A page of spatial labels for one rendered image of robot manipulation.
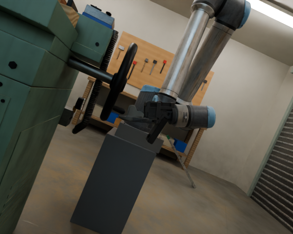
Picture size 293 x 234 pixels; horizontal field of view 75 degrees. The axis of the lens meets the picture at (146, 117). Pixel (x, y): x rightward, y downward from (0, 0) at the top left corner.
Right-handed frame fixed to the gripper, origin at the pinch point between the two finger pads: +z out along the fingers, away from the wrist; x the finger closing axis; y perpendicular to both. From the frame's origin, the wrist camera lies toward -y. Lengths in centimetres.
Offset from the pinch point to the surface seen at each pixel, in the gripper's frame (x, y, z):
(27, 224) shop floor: -24, -58, 43
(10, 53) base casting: 25.0, 16.9, 26.1
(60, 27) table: 22.1, 24.3, 16.7
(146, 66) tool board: -314, 65, -60
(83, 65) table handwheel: 4.8, 18.1, 14.0
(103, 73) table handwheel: 4.7, 15.9, 7.3
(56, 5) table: 28.5, 26.6, 15.9
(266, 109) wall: -278, -8, -311
